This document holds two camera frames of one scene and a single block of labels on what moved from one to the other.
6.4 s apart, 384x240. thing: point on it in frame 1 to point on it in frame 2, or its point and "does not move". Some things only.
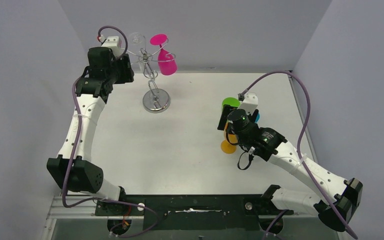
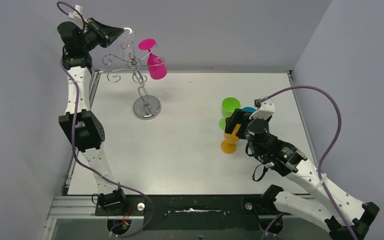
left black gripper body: (125, 68) to (100, 34)
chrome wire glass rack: (155, 100) to (145, 107)
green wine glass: (232, 101) does not move
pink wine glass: (167, 64) to (156, 68)
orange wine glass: (229, 145) does not move
